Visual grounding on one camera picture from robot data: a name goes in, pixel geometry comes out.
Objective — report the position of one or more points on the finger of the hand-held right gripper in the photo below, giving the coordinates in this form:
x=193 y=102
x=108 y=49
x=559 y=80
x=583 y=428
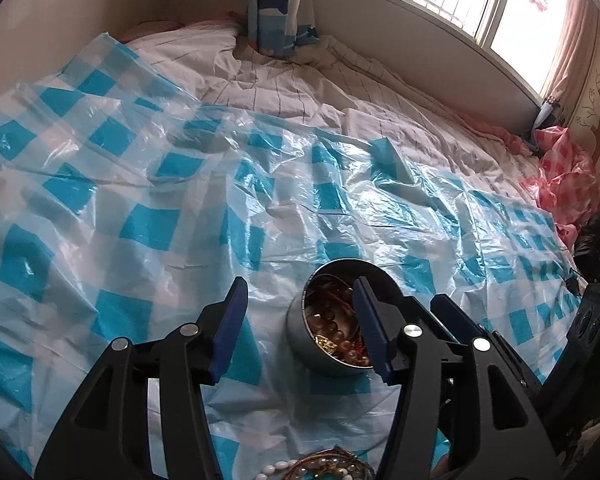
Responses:
x=455 y=315

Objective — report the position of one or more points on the pile of mixed jewelry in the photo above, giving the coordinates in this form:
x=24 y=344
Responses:
x=330 y=465

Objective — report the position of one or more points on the white striped bedsheet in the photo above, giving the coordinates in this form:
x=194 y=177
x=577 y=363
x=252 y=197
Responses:
x=290 y=90

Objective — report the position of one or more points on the window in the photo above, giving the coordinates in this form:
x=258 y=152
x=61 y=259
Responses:
x=480 y=5

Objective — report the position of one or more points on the pink blanket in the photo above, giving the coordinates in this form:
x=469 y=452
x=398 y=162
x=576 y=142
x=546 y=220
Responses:
x=495 y=132

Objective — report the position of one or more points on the black plastic bag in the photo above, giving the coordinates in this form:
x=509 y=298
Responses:
x=597 y=245

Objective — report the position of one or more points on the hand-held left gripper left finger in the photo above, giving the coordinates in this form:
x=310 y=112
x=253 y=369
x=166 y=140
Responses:
x=230 y=330

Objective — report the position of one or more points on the pale curtain with blue hem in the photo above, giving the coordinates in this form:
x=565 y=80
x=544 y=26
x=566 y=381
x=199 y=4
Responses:
x=562 y=75

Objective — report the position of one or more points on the blue checkered plastic sheet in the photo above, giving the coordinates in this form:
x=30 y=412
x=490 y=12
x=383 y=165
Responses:
x=105 y=210

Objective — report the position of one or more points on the pink checkered plastic sheet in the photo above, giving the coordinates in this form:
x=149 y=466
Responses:
x=565 y=180

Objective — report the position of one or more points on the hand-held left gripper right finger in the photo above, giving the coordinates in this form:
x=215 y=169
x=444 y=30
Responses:
x=375 y=330

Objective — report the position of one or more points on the round metal tin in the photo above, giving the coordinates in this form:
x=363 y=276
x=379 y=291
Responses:
x=305 y=350

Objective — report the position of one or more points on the blue patterned pillow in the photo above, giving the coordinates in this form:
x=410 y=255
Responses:
x=275 y=10

